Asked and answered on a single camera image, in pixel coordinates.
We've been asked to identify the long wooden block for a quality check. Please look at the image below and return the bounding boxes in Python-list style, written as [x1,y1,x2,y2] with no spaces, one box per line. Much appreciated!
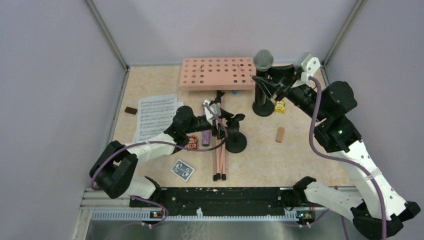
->
[275,127,285,143]

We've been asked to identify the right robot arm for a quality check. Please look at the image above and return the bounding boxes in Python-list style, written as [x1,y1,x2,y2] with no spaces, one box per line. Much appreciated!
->
[252,65,421,240]

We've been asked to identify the blue playing card box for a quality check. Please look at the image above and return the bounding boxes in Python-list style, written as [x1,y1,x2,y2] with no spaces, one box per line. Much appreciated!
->
[170,159,195,182]

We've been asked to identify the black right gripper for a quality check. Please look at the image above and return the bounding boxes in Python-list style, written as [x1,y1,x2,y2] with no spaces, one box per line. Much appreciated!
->
[253,63,327,123]

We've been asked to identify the black microphone desk stand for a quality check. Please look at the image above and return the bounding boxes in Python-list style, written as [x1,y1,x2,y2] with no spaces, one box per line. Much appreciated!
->
[217,113,247,154]

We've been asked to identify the dark brown flat block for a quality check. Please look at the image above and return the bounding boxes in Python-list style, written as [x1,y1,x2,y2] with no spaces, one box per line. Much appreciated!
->
[124,107,138,115]

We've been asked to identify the black grey microphone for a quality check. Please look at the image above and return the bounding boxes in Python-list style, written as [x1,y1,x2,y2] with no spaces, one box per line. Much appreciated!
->
[253,49,275,107]

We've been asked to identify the purple glitter microphone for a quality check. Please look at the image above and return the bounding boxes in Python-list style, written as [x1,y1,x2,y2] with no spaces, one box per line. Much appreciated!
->
[201,130,211,147]

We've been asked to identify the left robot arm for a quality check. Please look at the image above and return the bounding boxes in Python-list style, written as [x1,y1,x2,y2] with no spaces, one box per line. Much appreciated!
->
[89,103,235,207]

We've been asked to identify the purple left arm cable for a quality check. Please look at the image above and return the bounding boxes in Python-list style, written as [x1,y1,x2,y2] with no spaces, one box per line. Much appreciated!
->
[90,105,229,191]

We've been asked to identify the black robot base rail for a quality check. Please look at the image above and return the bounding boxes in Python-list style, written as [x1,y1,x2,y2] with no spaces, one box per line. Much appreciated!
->
[129,186,317,217]

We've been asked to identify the red owl toy block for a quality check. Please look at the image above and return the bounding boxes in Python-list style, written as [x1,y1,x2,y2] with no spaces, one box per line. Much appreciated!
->
[185,135,198,150]

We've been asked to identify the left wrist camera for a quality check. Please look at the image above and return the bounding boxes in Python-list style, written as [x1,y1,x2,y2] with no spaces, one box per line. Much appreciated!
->
[203,99,222,126]

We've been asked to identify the yellow owl toy block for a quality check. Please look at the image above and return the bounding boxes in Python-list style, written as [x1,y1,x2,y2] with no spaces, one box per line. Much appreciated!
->
[274,99,286,114]

